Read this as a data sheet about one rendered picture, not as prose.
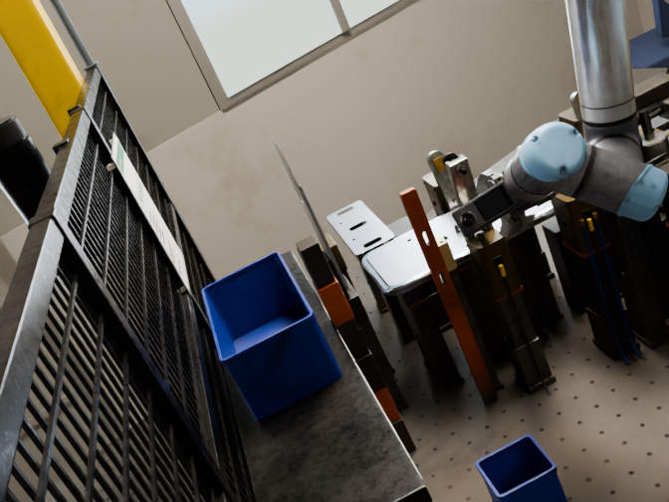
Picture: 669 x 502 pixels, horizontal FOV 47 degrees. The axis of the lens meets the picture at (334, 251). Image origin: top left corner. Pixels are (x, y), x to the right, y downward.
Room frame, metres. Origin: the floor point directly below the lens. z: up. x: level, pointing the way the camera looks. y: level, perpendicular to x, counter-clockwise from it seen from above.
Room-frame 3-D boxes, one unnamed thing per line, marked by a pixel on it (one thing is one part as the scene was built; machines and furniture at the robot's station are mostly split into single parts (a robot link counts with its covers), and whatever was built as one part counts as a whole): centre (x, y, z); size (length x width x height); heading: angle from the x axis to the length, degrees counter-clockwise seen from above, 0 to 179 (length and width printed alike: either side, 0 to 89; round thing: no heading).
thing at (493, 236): (1.27, -0.27, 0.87); 0.10 x 0.07 x 0.35; 5
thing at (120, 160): (1.50, 0.31, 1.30); 0.23 x 0.02 x 0.31; 5
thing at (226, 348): (1.22, 0.17, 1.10); 0.30 x 0.17 x 0.13; 5
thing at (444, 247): (1.31, -0.18, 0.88); 0.04 x 0.04 x 0.37; 5
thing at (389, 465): (1.21, 0.16, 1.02); 0.90 x 0.22 x 0.03; 5
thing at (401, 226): (1.64, -0.16, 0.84); 0.12 x 0.07 x 0.28; 5
